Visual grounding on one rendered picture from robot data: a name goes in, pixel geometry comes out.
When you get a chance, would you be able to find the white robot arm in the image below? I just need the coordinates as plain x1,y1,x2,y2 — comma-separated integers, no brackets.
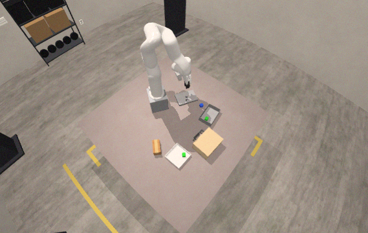
140,23,191,100

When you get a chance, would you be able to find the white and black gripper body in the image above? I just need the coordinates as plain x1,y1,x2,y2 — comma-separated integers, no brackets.
183,74,191,85

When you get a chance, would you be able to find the brown cardboard box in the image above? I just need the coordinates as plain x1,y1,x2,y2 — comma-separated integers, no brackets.
152,139,161,155

